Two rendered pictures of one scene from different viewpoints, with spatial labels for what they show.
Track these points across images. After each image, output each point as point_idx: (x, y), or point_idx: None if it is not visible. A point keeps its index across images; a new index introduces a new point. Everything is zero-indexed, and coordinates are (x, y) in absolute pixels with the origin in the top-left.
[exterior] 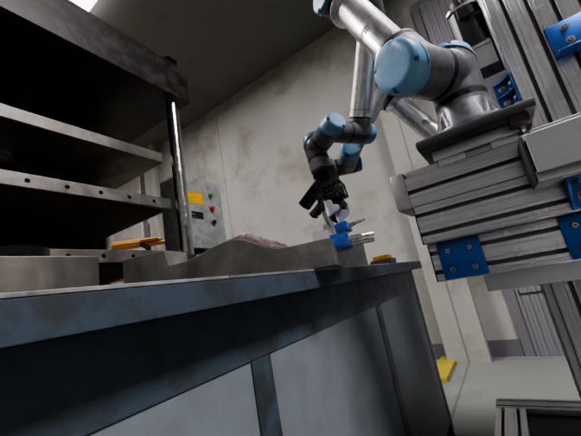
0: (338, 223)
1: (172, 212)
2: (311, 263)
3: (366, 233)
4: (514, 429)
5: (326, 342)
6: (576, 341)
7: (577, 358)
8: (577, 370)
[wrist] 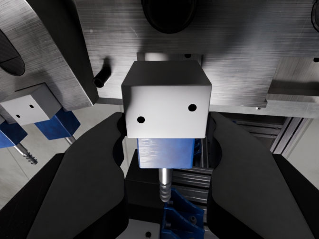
0: (136, 144)
1: None
2: None
3: (26, 159)
4: None
5: None
6: (202, 159)
7: (206, 150)
8: (206, 144)
